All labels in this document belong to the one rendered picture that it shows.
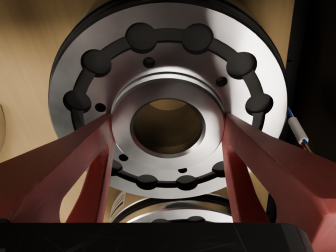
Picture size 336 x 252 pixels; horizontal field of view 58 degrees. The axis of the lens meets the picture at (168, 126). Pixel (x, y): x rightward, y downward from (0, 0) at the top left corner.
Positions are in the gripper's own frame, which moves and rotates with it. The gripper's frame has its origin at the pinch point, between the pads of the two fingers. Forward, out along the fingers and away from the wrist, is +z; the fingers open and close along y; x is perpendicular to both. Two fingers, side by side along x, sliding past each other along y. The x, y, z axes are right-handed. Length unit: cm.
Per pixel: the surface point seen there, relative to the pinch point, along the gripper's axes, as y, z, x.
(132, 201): 2.1, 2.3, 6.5
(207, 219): -2.2, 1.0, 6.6
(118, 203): 3.2, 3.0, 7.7
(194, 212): -1.5, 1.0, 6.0
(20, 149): 8.9, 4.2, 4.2
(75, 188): 6.2, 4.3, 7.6
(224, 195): -3.3, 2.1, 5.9
